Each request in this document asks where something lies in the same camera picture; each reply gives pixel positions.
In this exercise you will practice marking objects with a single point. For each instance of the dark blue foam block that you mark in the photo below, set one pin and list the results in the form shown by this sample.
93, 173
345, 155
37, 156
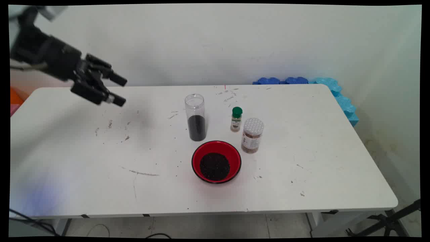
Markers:
296, 80
267, 81

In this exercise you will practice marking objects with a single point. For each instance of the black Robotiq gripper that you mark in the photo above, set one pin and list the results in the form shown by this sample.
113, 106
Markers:
53, 57

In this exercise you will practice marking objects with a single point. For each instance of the spice jar white perforated lid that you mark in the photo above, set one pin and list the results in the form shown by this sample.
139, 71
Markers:
252, 134

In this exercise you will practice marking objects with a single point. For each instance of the white table leg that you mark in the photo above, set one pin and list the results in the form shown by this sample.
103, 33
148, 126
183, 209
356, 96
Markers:
60, 227
331, 225

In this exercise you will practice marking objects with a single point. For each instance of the clear plastic jar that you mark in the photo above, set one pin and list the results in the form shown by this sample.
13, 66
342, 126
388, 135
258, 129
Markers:
195, 106

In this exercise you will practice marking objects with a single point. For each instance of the black tripod stand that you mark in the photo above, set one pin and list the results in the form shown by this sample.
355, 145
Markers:
386, 222

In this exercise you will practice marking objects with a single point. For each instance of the small spice bottle green cap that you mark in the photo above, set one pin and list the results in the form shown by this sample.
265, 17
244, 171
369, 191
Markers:
236, 121

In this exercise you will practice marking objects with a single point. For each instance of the light blue foam block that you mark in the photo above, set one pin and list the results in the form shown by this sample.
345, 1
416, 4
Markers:
342, 102

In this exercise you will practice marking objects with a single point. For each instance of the red bowl with black rim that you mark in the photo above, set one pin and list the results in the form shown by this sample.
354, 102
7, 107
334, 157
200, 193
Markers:
235, 158

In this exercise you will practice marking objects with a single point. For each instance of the orange object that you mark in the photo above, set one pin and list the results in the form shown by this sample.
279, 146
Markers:
15, 95

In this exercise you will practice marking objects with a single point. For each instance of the black seeds heap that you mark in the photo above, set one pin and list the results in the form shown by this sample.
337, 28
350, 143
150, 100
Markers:
197, 127
215, 166

